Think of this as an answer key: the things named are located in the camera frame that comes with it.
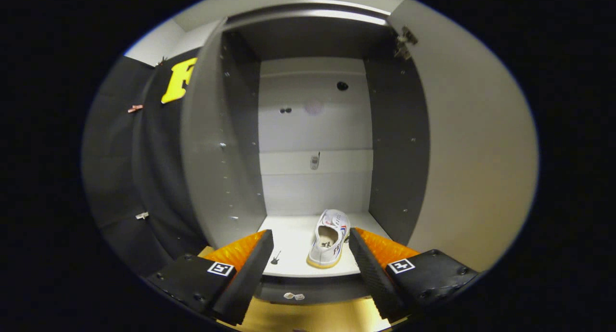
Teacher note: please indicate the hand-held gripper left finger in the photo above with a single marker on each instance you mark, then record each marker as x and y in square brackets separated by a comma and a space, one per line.
[248, 284]

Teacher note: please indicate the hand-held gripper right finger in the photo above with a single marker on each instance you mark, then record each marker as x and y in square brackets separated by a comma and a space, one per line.
[373, 279]

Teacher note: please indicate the white canvas shoe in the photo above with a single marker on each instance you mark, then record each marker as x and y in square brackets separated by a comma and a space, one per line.
[329, 248]

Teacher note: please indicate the gray shoe cabinet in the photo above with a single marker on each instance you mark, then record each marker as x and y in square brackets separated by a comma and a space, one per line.
[216, 154]

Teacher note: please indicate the metal door hinge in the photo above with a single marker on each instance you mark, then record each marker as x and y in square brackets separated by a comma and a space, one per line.
[405, 41]

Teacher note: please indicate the white cloth clip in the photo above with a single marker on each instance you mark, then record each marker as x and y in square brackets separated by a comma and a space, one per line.
[142, 215]

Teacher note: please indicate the black backdrop cloth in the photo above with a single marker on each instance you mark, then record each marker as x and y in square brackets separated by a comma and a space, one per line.
[125, 178]

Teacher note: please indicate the pink cloth clip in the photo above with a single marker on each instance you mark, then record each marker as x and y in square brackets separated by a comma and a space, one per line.
[135, 108]

